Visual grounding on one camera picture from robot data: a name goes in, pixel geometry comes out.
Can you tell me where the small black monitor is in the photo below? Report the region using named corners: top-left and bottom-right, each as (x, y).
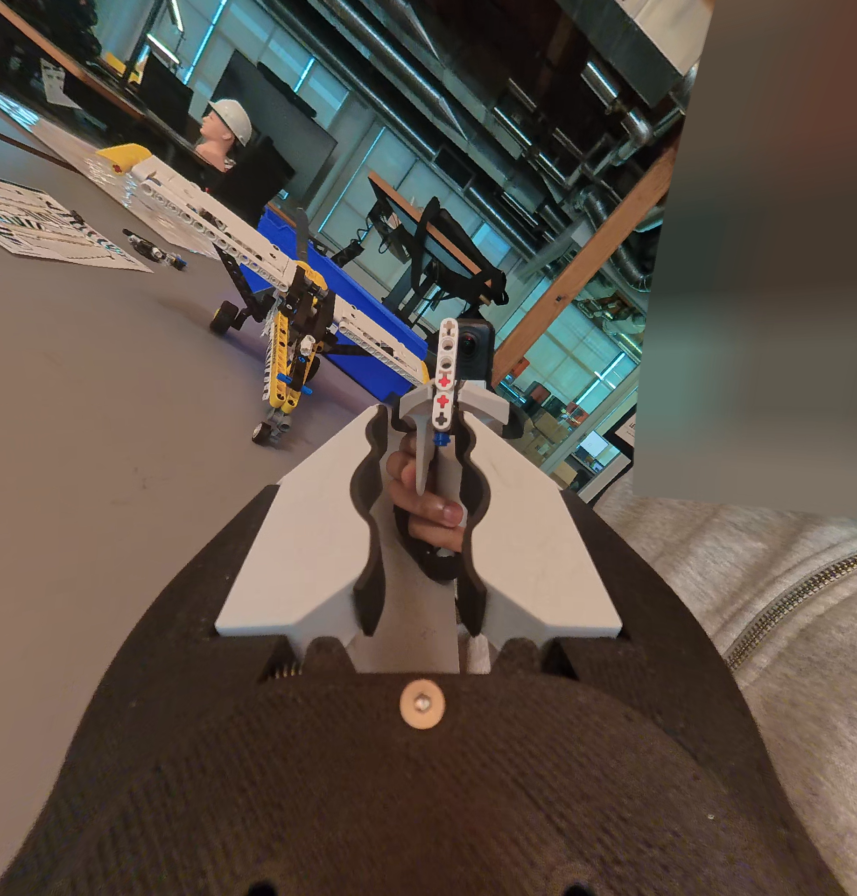
top-left (138, 52), bottom-right (196, 139)

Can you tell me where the person's right hand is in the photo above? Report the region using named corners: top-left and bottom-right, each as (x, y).
top-left (386, 451), bottom-right (468, 554)

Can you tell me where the silver ventilation pipe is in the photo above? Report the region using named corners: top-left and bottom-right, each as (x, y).
top-left (579, 105), bottom-right (681, 295)

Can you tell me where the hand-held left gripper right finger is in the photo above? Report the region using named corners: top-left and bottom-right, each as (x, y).
top-left (455, 413), bottom-right (623, 650)

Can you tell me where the yellow lego panel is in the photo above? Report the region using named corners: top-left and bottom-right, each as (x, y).
top-left (96, 143), bottom-right (151, 175)

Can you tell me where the blue plastic bin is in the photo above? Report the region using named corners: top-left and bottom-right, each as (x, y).
top-left (257, 203), bottom-right (430, 385)

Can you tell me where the clear plastic bag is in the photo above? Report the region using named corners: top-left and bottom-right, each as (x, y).
top-left (82, 153), bottom-right (144, 205)

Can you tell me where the white paper booklet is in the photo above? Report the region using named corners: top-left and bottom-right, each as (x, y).
top-left (40, 59), bottom-right (84, 110)

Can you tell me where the yellow white lego plane model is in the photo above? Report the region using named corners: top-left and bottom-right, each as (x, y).
top-left (129, 155), bottom-right (435, 447)

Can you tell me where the printed instruction sheet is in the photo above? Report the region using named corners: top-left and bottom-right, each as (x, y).
top-left (0, 173), bottom-right (154, 274)

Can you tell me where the large black monitor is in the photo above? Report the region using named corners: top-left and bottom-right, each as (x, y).
top-left (222, 52), bottom-right (339, 191)

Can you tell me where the long wooden edged table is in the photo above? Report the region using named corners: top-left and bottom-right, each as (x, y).
top-left (0, 0), bottom-right (212, 156)

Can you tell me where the mannequin head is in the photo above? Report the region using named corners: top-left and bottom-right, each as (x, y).
top-left (194, 112), bottom-right (238, 173)

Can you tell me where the white lego beam assembly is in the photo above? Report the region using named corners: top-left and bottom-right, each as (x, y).
top-left (434, 318), bottom-right (462, 430)

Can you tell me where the wooden ceiling beam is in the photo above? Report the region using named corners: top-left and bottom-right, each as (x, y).
top-left (490, 140), bottom-right (681, 387)

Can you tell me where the grey zip hoodie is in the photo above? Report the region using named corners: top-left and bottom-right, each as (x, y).
top-left (595, 479), bottom-right (857, 896)

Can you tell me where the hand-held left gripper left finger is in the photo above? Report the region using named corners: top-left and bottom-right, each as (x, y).
top-left (215, 405), bottom-right (389, 674)

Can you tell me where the white hard hat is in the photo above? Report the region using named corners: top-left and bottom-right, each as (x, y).
top-left (206, 98), bottom-right (253, 147)

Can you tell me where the standing desk with black straps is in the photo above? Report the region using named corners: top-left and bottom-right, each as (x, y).
top-left (365, 170), bottom-right (511, 331)

